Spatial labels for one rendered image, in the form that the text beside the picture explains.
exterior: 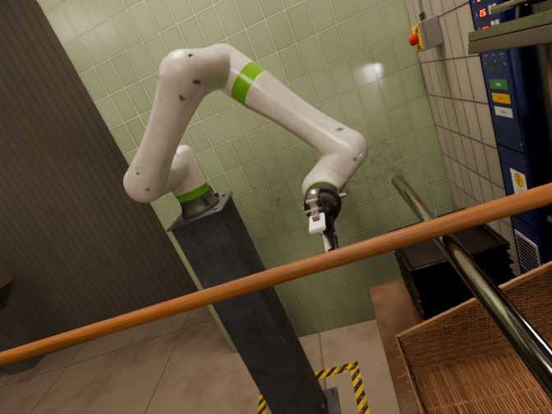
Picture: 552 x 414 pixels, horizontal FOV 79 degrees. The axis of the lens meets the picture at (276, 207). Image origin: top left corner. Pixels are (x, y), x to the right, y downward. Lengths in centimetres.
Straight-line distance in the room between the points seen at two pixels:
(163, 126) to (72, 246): 268
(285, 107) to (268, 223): 110
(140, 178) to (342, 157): 60
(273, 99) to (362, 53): 90
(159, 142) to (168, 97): 15
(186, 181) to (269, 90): 46
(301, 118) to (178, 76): 32
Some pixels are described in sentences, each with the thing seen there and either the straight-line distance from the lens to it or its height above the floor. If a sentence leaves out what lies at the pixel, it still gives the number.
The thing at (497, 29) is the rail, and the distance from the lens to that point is 79.
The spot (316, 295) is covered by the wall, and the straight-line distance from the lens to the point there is 216.
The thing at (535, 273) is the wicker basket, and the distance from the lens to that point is 110.
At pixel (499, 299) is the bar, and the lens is 48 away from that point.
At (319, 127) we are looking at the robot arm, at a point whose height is 136.
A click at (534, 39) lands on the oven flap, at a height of 140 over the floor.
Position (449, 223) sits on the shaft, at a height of 120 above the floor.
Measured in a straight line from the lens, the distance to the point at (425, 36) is 146.
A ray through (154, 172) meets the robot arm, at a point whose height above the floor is 141.
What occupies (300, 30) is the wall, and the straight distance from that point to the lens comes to 176.
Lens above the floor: 148
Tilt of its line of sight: 17 degrees down
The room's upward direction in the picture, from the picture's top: 23 degrees counter-clockwise
